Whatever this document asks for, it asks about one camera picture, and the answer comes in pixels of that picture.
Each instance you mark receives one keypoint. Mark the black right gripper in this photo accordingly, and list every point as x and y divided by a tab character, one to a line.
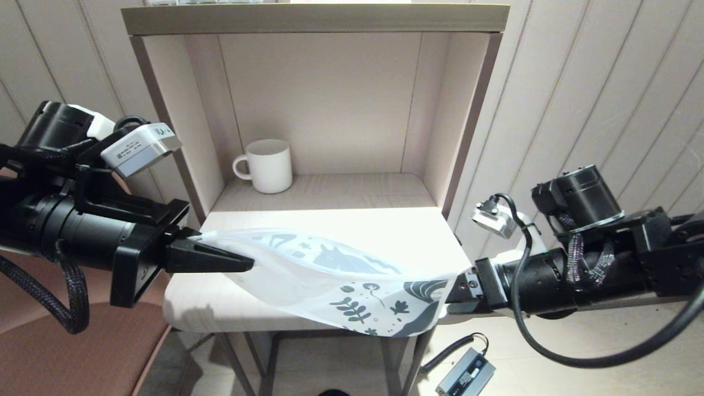
550	283

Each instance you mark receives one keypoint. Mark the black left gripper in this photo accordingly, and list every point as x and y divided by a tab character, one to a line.
99	242

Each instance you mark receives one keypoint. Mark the white pouch blue floral print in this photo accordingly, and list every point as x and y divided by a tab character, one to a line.
330	286

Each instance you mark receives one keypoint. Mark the grey power adapter box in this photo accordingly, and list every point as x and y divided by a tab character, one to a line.
465	377

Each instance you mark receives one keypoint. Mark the white ribbed mug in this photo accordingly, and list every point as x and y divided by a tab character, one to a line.
270	165

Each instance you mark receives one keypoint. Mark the light wood shelf table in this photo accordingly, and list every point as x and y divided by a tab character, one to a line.
330	99

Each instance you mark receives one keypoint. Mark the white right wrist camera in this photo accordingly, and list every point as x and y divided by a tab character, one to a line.
492	223

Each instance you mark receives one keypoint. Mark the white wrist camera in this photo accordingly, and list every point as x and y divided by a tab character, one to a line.
137	148
492	223

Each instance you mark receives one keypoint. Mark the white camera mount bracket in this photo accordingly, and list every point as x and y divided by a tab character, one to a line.
531	242

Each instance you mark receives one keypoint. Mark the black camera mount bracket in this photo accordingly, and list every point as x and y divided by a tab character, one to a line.
110	206

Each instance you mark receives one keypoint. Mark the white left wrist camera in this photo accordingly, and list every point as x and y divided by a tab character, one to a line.
137	148

